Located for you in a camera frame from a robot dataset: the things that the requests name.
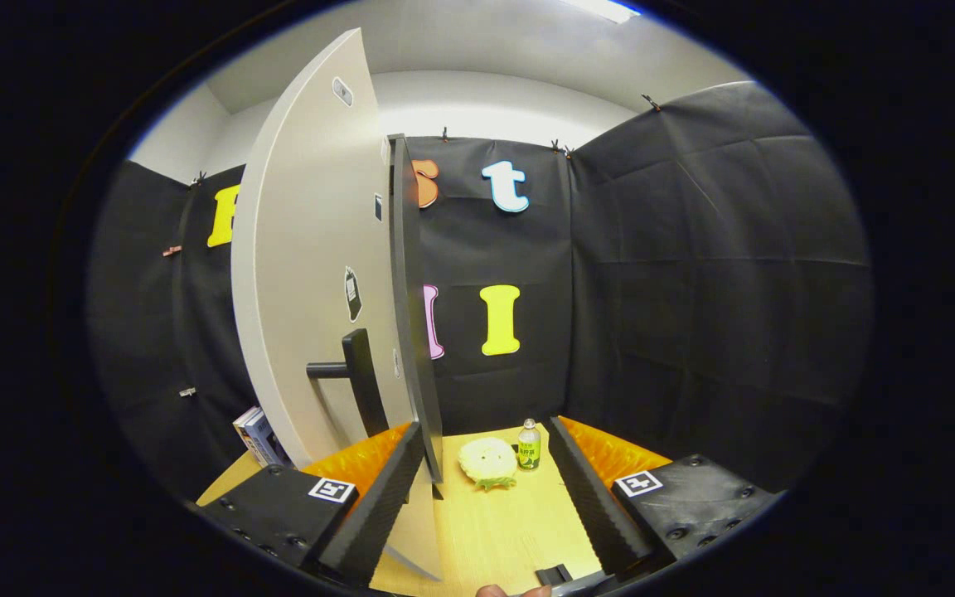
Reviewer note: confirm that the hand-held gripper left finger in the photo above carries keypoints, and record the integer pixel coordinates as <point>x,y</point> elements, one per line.
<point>378,497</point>

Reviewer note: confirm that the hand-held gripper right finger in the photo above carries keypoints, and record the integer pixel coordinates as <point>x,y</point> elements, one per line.
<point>589,497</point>

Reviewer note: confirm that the grey shoe cabinet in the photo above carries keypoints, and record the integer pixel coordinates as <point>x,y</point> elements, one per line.
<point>407,290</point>

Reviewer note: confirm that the beige shoe cabinet door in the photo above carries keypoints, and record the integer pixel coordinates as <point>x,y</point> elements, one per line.
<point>303,249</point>

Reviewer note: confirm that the green drink bottle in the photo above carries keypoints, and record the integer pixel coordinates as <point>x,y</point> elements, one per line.
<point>529,448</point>

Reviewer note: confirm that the pale yellow plush toy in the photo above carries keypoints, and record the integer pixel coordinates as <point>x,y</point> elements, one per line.
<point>487,461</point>

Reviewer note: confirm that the blue cover book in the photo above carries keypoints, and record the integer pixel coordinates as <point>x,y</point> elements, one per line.
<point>264,439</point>

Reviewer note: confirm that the black backdrop cloth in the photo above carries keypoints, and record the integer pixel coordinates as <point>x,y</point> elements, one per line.
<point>693,290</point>

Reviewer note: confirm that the ceiling light panel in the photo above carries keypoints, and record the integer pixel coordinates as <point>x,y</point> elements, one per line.
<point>606,9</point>

